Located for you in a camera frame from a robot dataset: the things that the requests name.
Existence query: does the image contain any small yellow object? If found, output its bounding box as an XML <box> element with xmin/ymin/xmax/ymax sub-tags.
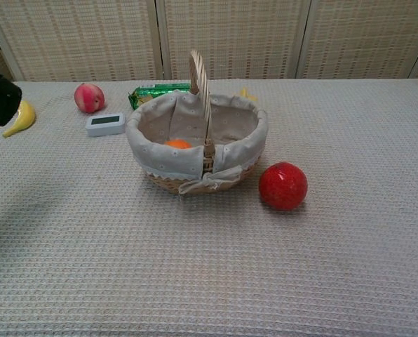
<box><xmin>235</xmin><ymin>87</ymin><xmax>258</xmax><ymax>103</ymax></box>

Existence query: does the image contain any yellow banana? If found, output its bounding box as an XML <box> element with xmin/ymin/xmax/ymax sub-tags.
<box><xmin>1</xmin><ymin>100</ymin><xmax>36</xmax><ymax>138</ymax></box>

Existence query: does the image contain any pink peach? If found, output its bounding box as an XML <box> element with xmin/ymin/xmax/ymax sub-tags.
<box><xmin>74</xmin><ymin>83</ymin><xmax>107</xmax><ymax>114</ymax></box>

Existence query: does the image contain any woven folding screen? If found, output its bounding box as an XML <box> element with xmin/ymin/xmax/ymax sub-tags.
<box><xmin>0</xmin><ymin>0</ymin><xmax>418</xmax><ymax>85</ymax></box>

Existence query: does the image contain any beige waffle tablecloth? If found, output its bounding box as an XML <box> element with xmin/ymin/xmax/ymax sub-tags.
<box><xmin>0</xmin><ymin>77</ymin><xmax>418</xmax><ymax>337</ymax></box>

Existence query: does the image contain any red apple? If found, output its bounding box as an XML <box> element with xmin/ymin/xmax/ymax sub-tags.
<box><xmin>258</xmin><ymin>161</ymin><xmax>309</xmax><ymax>212</ymax></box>

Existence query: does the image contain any green snack packet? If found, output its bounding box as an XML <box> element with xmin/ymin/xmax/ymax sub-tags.
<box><xmin>128</xmin><ymin>82</ymin><xmax>192</xmax><ymax>110</ymax></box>

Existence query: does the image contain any orange fruit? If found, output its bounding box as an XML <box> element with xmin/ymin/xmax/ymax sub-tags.
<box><xmin>164</xmin><ymin>139</ymin><xmax>194</xmax><ymax>150</ymax></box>

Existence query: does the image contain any wicker basket with cloth liner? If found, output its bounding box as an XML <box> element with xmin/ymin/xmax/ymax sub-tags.
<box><xmin>125</xmin><ymin>49</ymin><xmax>269</xmax><ymax>196</ymax></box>

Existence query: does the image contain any white digital timer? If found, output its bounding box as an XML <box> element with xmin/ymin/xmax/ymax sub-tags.
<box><xmin>85</xmin><ymin>112</ymin><xmax>127</xmax><ymax>138</ymax></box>

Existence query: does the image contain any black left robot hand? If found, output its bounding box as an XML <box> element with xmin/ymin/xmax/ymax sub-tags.
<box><xmin>0</xmin><ymin>72</ymin><xmax>23</xmax><ymax>133</ymax></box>

